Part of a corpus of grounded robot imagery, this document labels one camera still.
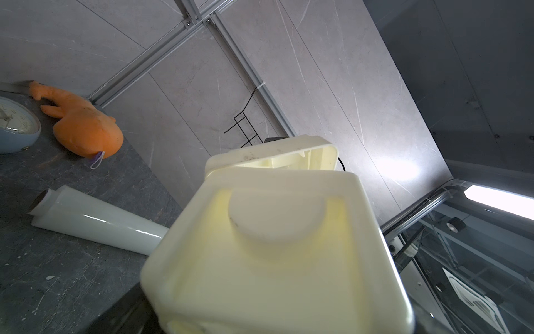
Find right plastic wrap roll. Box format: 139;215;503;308
29;185;168;256

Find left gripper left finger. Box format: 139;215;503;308
83;283;161;334

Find white wrap dispenser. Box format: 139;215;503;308
140;135;415;333

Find orange plush toy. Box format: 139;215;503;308
29;82;124;159

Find black wire hook rack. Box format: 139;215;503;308
224;87;264;148

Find small grey alarm clock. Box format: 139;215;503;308
1;97;42;154

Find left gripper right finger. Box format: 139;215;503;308
408;294;454;334

